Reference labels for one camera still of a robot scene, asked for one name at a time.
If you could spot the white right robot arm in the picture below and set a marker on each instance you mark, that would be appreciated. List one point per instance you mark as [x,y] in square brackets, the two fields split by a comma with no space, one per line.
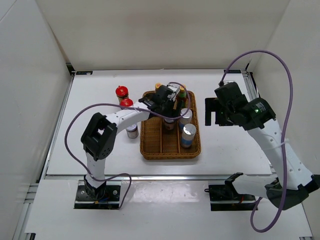
[293,183]

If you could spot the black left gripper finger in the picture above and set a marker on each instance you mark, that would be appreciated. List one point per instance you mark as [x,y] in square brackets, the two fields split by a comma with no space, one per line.
[173,113]
[158,111]

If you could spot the white lid dark jar front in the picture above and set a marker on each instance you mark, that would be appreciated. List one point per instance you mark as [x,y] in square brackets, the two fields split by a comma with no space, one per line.
[169,124]

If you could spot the red lid jar front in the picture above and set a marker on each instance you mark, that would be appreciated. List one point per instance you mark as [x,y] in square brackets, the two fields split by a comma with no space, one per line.
[126,102]

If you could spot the white lid dark jar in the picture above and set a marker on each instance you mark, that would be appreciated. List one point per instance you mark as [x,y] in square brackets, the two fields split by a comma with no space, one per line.
[132,131]
[169,124]

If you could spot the red lid jar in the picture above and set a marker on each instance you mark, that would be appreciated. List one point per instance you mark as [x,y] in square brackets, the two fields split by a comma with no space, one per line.
[122,93]
[126,102]

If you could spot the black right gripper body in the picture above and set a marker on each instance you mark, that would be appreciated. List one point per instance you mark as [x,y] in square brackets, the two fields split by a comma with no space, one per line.
[229,120]

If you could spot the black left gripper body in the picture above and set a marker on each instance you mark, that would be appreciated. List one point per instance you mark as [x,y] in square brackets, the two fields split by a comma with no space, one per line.
[169,102]

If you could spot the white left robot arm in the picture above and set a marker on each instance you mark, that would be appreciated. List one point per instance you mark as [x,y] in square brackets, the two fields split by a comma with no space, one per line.
[100,134]

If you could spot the silver lid bead jar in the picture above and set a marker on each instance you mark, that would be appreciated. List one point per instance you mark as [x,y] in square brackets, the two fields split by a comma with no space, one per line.
[187,135]
[186,118]

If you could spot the yellow cap sauce bottle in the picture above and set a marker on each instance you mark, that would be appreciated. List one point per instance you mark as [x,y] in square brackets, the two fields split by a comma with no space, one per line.
[181,99]
[157,86]

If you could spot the aluminium front table rail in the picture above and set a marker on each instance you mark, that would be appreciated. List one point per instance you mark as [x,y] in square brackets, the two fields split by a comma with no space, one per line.
[202,177]

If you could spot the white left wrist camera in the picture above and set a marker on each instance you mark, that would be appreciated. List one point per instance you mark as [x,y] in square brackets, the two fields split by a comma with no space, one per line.
[176,89]

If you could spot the silver lid bead jar front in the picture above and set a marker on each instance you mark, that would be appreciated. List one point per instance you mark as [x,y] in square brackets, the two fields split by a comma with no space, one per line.
[187,135]

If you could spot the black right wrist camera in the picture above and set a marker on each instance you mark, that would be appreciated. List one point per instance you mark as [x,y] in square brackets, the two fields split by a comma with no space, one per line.
[230,93]

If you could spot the wicker divided basket tray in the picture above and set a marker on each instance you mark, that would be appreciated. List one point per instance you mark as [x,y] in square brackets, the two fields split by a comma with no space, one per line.
[159,143]

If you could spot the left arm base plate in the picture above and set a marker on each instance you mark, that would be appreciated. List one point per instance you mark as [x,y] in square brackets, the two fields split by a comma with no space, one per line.
[106,198]

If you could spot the yellow cap sauce bottle front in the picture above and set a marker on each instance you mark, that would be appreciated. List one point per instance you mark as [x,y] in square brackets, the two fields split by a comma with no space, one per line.
[157,86]

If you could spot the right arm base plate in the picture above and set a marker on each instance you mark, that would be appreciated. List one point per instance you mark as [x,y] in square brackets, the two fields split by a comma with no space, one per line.
[223,200]

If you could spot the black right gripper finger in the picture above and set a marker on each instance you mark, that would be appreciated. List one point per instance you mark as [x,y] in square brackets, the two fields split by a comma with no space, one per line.
[212,104]
[219,118]

